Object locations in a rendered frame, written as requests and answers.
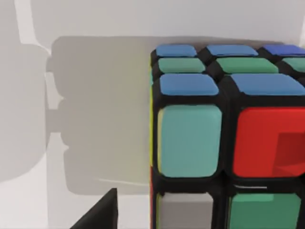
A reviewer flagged multicoloured puzzle cube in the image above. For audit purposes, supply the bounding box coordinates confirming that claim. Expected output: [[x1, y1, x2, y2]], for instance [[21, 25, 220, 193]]
[[149, 43, 305, 229]]

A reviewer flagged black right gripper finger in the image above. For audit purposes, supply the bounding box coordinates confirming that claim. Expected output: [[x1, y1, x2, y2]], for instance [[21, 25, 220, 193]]
[[69, 187, 118, 229]]

